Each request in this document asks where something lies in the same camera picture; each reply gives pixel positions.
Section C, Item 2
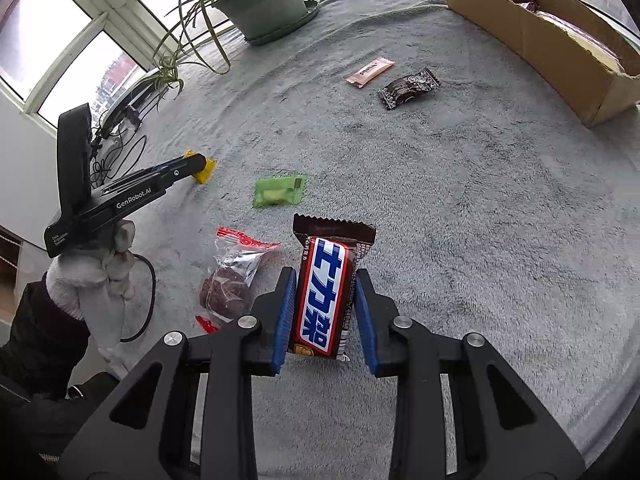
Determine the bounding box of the sliced bread package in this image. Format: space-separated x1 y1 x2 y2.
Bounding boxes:
518 0 624 73

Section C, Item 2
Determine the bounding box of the blue red snickers bar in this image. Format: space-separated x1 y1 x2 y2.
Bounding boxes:
288 214 376 361

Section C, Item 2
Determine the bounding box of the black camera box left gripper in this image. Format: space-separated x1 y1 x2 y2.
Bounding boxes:
56 103 92 218

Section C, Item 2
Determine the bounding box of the pink wafer snack packet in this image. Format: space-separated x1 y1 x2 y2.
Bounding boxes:
346 56 395 88

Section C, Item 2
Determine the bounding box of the green plant pot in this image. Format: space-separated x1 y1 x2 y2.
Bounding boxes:
215 0 307 40

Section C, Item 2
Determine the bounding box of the green pot saucer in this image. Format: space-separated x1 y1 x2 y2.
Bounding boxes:
243 0 321 47

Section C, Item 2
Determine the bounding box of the red clear dried fruit bag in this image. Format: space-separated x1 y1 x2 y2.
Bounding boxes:
195 226 280 334

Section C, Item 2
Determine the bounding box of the grey towel blanket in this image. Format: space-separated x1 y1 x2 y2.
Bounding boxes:
112 0 639 462

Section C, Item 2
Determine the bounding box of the brown cardboard box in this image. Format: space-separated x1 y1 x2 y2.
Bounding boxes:
447 0 639 126

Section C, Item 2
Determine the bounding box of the light green candy packet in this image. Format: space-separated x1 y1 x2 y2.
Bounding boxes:
253 174 307 208

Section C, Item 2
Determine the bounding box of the black cable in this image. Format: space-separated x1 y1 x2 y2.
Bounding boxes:
119 252 158 344

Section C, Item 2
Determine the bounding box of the white gloved left hand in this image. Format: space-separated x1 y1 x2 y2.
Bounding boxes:
44 220 136 368

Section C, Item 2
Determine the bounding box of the black white cookie packet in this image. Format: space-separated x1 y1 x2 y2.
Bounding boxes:
378 67 442 110

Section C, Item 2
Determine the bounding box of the yellow candy packet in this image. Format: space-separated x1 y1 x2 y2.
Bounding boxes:
183 148 217 184

